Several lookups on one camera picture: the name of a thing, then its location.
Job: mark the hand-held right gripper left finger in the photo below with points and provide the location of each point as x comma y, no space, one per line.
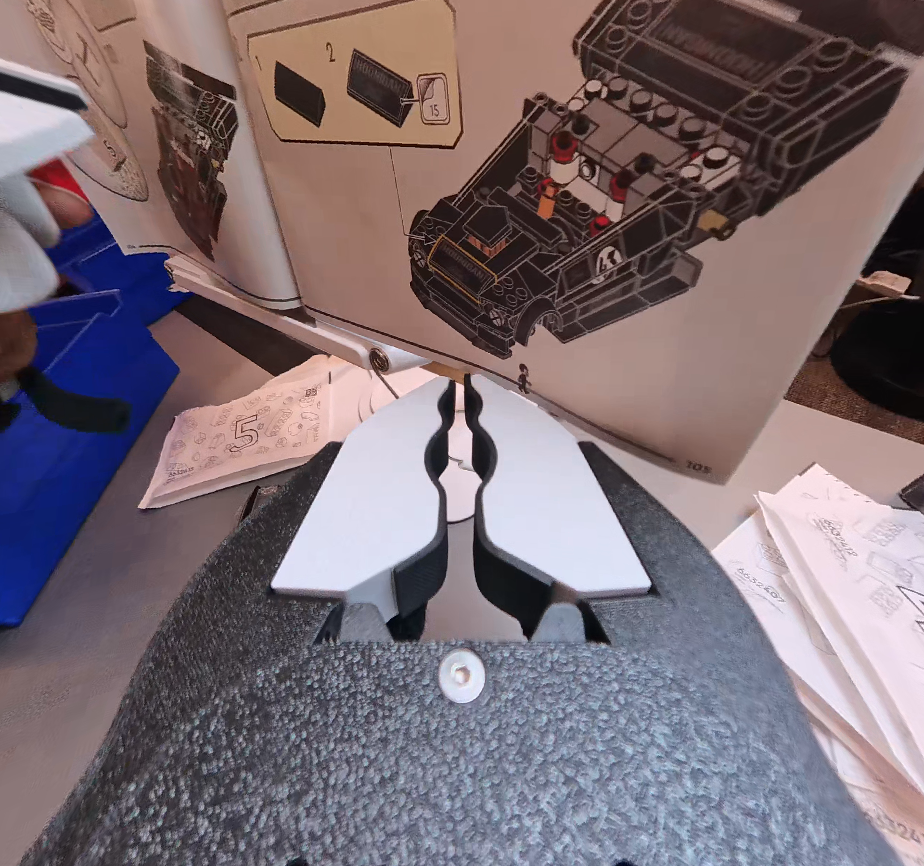
361,513

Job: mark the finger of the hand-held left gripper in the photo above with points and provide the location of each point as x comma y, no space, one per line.
36,123

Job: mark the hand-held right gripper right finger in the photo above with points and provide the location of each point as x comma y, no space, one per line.
563,513

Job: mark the blue plastic bin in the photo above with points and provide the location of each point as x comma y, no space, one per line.
72,491

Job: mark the lego instruction booklet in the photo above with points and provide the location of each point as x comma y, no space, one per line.
347,246

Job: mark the white printed paper bag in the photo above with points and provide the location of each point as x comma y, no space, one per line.
238,440

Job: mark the white booklet stand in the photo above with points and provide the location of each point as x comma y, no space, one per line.
260,303

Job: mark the crumpled white paper bags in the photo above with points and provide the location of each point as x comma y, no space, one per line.
852,592

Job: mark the black office chair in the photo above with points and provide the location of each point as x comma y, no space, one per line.
888,361

